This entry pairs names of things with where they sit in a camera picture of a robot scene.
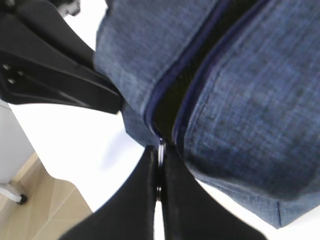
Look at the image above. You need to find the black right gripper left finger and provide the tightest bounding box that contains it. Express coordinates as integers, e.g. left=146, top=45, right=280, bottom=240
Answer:
left=60, top=146, right=158, bottom=240

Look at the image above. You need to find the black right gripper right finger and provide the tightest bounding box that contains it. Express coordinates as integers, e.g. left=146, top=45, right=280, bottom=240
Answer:
left=161, top=146, right=268, bottom=240

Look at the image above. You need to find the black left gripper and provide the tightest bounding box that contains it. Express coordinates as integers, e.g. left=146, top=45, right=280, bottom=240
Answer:
left=0, top=0, right=121, bottom=114

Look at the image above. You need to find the navy blue lunch bag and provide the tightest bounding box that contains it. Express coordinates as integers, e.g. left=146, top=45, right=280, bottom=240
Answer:
left=94, top=0, right=320, bottom=229

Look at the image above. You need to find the white cart leg caster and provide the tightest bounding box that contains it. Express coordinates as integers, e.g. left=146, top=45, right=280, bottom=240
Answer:
left=0, top=183, right=28, bottom=205

